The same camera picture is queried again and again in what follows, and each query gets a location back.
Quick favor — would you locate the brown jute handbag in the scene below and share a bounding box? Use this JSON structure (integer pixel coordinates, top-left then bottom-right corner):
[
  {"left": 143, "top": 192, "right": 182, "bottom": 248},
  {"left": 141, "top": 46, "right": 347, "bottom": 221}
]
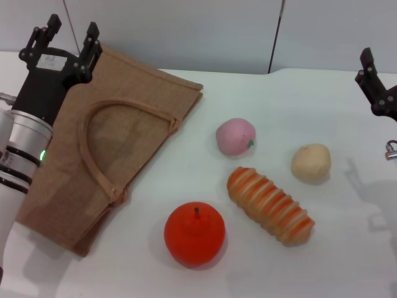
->
[{"left": 15, "top": 43, "right": 205, "bottom": 258}]

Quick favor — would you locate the pink toy peach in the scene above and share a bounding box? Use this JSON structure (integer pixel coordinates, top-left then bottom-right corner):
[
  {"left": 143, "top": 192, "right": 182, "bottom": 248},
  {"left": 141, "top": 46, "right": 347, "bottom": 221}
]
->
[{"left": 215, "top": 117, "right": 257, "bottom": 157}]

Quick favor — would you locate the orange toy fruit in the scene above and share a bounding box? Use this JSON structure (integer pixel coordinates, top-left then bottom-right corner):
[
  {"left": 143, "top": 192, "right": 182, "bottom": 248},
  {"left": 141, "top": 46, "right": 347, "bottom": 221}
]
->
[{"left": 163, "top": 201, "right": 226, "bottom": 268}]

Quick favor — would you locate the silver metal connector plug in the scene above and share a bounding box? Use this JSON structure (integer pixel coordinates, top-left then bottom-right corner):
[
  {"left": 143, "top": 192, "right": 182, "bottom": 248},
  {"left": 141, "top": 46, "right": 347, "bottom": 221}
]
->
[{"left": 385, "top": 140, "right": 397, "bottom": 161}]

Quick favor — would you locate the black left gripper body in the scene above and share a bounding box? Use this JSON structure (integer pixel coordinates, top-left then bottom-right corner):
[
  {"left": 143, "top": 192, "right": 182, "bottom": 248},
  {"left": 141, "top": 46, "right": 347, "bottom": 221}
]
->
[{"left": 14, "top": 46, "right": 80, "bottom": 127}]

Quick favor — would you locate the orange striped bread loaf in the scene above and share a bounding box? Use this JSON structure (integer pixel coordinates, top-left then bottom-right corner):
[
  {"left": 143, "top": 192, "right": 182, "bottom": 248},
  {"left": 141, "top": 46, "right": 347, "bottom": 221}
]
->
[{"left": 226, "top": 166, "right": 316, "bottom": 248}]

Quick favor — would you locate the beige toy potato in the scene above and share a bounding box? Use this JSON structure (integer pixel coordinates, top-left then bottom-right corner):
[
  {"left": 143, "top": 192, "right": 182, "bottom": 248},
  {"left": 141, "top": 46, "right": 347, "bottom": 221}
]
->
[{"left": 290, "top": 143, "right": 332, "bottom": 184}]

